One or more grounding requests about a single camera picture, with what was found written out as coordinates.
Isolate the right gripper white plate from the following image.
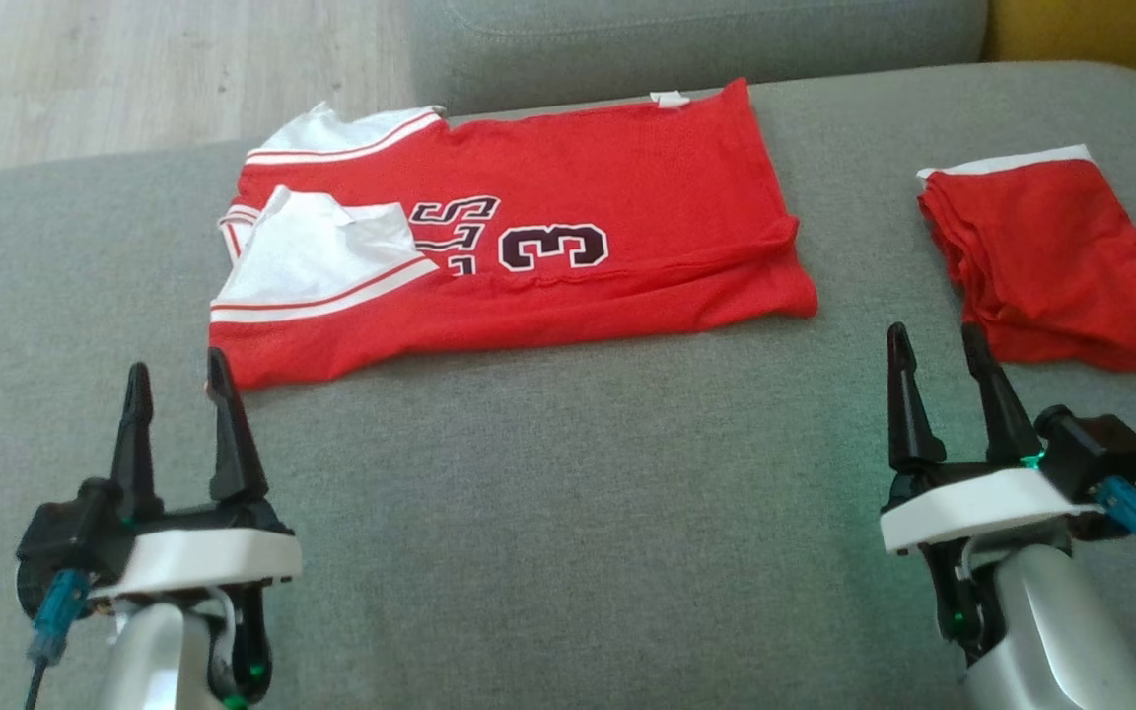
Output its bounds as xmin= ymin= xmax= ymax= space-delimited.
xmin=881 ymin=322 xmax=1101 ymax=664

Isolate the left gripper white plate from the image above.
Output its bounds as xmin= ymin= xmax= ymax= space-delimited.
xmin=93 ymin=347 xmax=303 ymax=707

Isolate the red shorts white side stripe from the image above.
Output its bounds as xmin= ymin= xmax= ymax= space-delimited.
xmin=916 ymin=145 xmax=1136 ymax=373

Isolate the red basketball jersey white trim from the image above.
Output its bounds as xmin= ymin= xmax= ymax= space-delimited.
xmin=210 ymin=79 xmax=819 ymax=391

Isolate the large grey sofa seat cushion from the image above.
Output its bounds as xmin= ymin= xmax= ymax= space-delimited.
xmin=0 ymin=61 xmax=1136 ymax=710

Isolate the mustard yellow upholstered furniture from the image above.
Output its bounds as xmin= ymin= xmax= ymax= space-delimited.
xmin=982 ymin=0 xmax=1136 ymax=109

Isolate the small grey sofa cushion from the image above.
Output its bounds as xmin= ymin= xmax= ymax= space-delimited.
xmin=408 ymin=0 xmax=990 ymax=117

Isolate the left black cable blue connector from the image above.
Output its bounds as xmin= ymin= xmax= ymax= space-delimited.
xmin=24 ymin=570 xmax=93 ymax=710

